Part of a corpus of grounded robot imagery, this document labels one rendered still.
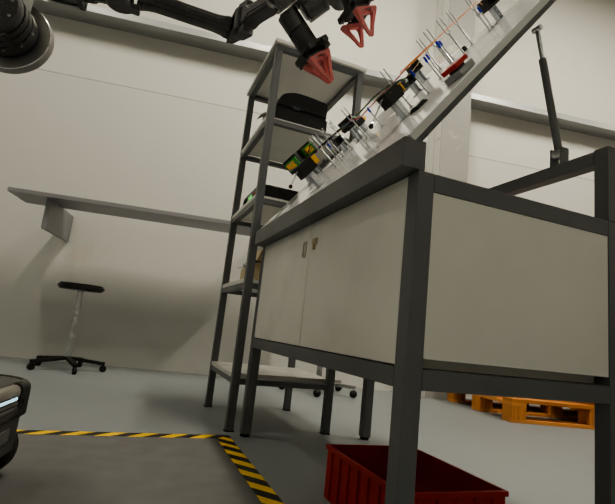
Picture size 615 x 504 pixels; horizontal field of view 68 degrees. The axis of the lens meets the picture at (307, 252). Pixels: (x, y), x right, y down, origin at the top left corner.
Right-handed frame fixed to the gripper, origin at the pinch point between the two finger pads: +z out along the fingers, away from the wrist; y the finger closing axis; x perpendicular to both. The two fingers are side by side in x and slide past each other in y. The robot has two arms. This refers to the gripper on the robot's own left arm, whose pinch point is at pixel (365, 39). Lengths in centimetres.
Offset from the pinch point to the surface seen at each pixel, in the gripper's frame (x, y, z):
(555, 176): -39, -10, 53
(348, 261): 26, 5, 56
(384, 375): 38, -17, 79
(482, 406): -139, 187, 205
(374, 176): 21.8, -13.6, 38.9
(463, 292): 18, -25, 69
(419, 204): 22, -25, 49
